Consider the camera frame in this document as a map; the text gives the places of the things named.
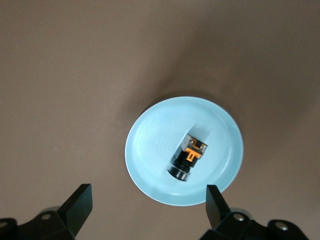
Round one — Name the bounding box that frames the orange and black switch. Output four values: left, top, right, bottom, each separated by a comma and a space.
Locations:
166, 133, 210, 181

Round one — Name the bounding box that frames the light blue round plate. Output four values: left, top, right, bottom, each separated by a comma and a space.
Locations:
124, 96, 245, 207

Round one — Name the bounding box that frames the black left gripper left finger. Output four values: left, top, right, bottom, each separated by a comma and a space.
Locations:
32, 183, 93, 240

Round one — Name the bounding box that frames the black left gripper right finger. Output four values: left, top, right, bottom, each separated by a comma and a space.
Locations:
199, 185, 266, 240

